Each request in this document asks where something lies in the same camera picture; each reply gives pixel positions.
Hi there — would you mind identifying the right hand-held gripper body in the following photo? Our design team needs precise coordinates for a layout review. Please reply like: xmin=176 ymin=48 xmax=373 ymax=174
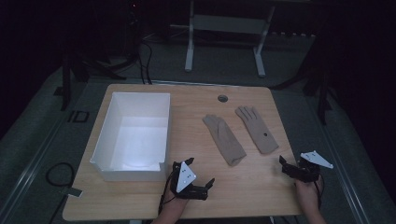
xmin=289 ymin=150 xmax=334 ymax=184

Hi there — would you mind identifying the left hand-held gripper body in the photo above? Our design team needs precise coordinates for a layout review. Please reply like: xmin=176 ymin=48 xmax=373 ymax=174
xmin=170 ymin=161 xmax=209 ymax=201

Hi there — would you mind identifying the beige glove with black dot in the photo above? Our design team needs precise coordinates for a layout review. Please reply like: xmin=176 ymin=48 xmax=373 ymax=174
xmin=234 ymin=105 xmax=279 ymax=155

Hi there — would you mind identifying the plain beige glove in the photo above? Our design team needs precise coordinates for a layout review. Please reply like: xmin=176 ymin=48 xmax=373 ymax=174
xmin=202 ymin=114 xmax=248 ymax=167

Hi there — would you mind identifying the white storage box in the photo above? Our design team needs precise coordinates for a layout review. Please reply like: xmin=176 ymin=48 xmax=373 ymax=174
xmin=89 ymin=91 xmax=172 ymax=183

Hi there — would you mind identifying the person's right hand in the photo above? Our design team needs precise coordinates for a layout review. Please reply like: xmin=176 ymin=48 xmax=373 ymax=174
xmin=294 ymin=178 xmax=323 ymax=210

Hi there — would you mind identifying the person's left hand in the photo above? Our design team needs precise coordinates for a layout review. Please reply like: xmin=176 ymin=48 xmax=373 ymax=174
xmin=165 ymin=186 xmax=191 ymax=213

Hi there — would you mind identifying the black tripod stand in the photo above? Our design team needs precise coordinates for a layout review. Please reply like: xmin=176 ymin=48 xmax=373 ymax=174
xmin=270 ymin=59 xmax=335 ymax=126
xmin=53 ymin=52 xmax=139 ymax=112

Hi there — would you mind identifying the grey tape piece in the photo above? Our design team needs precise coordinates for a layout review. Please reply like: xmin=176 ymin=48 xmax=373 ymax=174
xmin=66 ymin=187 xmax=84 ymax=198

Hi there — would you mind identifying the right hand-held gripper cable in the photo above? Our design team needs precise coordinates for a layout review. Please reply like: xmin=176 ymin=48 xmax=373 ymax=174
xmin=312 ymin=174 xmax=325 ymax=209

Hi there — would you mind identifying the hand-held gripper cable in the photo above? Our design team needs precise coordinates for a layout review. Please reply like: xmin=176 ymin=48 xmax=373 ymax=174
xmin=157 ymin=169 xmax=181 ymax=216
xmin=312 ymin=174 xmax=325 ymax=209

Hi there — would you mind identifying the left hand-held gripper cable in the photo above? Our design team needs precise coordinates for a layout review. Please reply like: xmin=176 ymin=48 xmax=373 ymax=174
xmin=157 ymin=169 xmax=181 ymax=216

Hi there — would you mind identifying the black hanging cable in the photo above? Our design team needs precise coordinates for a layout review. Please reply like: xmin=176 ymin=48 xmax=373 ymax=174
xmin=136 ymin=40 xmax=154 ymax=86

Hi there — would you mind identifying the black looped floor cable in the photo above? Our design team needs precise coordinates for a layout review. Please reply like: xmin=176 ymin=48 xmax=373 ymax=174
xmin=45 ymin=161 xmax=77 ymax=189

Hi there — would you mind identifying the white metal desk frame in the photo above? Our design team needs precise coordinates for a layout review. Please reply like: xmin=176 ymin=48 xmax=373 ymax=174
xmin=184 ymin=0 xmax=276 ymax=78

